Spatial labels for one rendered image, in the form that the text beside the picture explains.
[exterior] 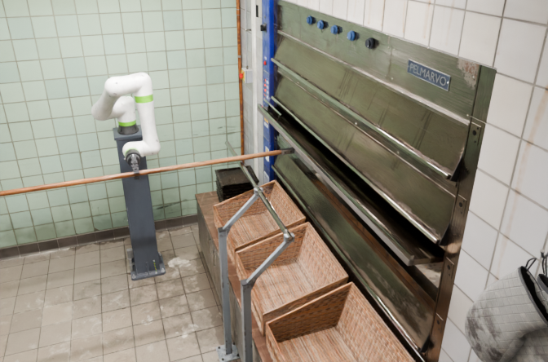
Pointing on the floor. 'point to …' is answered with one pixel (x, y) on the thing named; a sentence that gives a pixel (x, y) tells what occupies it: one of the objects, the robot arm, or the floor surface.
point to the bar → (229, 351)
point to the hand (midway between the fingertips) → (136, 173)
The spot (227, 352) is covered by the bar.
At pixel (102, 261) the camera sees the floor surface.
